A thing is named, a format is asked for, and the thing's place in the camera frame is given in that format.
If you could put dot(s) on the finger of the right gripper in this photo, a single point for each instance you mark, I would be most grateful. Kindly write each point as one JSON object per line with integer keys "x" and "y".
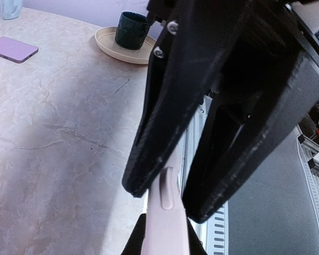
{"x": 242, "y": 129}
{"x": 185, "y": 62}

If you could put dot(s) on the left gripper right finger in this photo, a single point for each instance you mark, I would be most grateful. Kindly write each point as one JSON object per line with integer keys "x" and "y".
{"x": 195, "y": 245}

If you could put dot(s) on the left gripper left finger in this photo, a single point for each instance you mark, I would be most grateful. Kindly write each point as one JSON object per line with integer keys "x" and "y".
{"x": 134, "y": 243}

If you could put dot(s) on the pink phone case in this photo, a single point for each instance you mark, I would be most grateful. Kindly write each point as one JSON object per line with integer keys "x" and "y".
{"x": 166, "y": 230}

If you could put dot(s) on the purple phone back up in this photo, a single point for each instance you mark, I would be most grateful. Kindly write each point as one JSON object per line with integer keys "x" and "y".
{"x": 16, "y": 51}

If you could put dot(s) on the dark green mug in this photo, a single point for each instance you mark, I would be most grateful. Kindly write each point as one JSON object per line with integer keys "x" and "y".
{"x": 132, "y": 30}

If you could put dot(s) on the beige plate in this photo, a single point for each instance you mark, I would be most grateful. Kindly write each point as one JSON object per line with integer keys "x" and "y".
{"x": 105, "y": 39}

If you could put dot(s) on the light blue mug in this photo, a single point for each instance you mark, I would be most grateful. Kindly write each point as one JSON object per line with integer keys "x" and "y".
{"x": 11, "y": 9}

